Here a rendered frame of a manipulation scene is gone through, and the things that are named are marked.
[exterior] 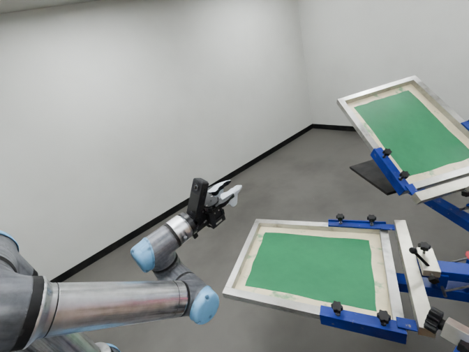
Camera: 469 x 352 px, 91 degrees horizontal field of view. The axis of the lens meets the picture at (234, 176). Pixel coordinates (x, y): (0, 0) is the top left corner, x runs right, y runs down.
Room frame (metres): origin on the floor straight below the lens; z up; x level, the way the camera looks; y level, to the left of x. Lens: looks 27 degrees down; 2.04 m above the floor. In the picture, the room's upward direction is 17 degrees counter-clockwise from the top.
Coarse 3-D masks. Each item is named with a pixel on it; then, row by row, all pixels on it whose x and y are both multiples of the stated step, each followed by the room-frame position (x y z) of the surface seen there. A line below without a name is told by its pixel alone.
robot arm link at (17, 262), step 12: (0, 240) 0.37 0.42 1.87; (12, 240) 0.40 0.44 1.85; (0, 252) 0.33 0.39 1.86; (12, 252) 0.36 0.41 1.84; (12, 264) 0.32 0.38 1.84; (24, 264) 0.36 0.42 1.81; (60, 336) 0.32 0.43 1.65; (72, 336) 0.34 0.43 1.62; (84, 336) 0.36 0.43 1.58; (36, 348) 0.30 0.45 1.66; (48, 348) 0.31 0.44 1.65; (60, 348) 0.31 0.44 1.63; (72, 348) 0.32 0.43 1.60; (84, 348) 0.34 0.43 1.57; (96, 348) 0.36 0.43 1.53; (108, 348) 0.37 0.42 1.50
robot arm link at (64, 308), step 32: (0, 288) 0.25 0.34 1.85; (32, 288) 0.26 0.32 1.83; (64, 288) 0.28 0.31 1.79; (96, 288) 0.30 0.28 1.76; (128, 288) 0.32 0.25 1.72; (160, 288) 0.34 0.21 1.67; (192, 288) 0.37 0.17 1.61; (0, 320) 0.22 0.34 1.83; (32, 320) 0.23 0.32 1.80; (64, 320) 0.25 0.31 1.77; (96, 320) 0.27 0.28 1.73; (128, 320) 0.29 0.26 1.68; (160, 320) 0.32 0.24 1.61; (192, 320) 0.34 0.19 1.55
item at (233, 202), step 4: (232, 188) 0.63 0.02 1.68; (236, 188) 0.63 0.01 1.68; (240, 188) 0.64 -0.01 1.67; (224, 192) 0.62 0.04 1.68; (228, 192) 0.62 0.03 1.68; (232, 192) 0.61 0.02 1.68; (236, 192) 0.62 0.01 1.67; (224, 196) 0.60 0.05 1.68; (236, 196) 0.62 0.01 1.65; (232, 200) 0.62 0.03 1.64; (236, 200) 0.62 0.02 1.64; (232, 204) 0.62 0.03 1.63; (236, 204) 0.62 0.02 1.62
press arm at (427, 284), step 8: (400, 280) 0.65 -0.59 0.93; (424, 280) 0.62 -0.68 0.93; (400, 288) 0.64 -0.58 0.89; (432, 288) 0.58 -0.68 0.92; (440, 288) 0.57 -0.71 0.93; (448, 288) 0.56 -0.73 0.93; (464, 288) 0.54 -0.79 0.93; (432, 296) 0.58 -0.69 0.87; (440, 296) 0.56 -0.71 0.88; (448, 296) 0.55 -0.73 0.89; (456, 296) 0.54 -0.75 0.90; (464, 296) 0.53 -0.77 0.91
